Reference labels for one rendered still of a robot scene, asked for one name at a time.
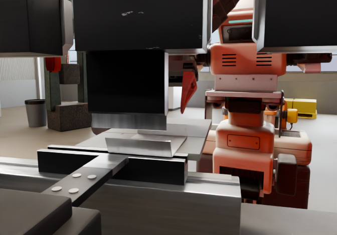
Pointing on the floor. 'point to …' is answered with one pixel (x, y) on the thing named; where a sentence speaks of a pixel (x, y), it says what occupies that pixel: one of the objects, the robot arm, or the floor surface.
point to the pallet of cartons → (303, 107)
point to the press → (66, 123)
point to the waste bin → (36, 112)
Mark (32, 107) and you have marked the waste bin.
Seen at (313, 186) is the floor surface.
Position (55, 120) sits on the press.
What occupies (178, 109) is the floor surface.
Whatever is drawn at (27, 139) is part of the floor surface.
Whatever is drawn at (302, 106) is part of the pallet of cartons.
